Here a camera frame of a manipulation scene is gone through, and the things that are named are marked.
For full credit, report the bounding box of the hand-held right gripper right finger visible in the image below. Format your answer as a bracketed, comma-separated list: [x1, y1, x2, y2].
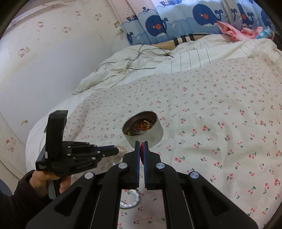
[144, 141, 259, 229]

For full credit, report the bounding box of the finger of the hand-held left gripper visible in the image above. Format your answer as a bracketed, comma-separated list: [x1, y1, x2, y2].
[66, 147, 120, 164]
[63, 142, 116, 153]

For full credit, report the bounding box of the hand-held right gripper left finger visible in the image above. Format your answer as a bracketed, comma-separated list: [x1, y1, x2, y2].
[25, 141, 141, 229]

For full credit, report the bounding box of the clear bead bracelet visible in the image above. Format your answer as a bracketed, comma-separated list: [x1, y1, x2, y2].
[113, 145, 129, 154]

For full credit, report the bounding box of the red bead bracelet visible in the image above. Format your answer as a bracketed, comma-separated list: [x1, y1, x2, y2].
[140, 142, 146, 164]

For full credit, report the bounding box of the round metal tin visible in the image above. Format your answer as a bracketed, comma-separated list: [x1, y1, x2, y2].
[122, 111, 164, 148]

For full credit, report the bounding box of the pile of bracelets and beads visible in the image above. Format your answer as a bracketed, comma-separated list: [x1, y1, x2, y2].
[127, 119, 155, 135]

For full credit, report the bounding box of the person's left forearm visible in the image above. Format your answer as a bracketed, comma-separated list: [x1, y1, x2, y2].
[0, 171, 58, 229]

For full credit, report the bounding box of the person's left hand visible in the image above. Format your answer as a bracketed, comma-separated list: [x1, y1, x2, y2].
[31, 169, 72, 194]

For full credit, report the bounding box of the white striped duvet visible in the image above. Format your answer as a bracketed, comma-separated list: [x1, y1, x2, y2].
[70, 33, 280, 95]

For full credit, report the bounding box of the striped pillow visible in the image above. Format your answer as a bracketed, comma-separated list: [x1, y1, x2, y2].
[152, 33, 212, 50]

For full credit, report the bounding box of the whale print curtain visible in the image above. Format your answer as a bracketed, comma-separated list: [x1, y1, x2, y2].
[120, 0, 278, 45]

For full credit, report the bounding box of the pink cloth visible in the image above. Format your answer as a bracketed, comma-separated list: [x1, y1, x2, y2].
[217, 21, 263, 42]

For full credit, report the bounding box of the light blue bottle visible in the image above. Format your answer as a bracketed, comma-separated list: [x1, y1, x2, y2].
[257, 26, 275, 39]

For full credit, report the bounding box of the white bead bracelet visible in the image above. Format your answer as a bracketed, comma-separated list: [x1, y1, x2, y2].
[120, 189, 141, 209]

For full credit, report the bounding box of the thin black cable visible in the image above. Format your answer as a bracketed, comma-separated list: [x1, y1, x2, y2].
[103, 44, 174, 73]

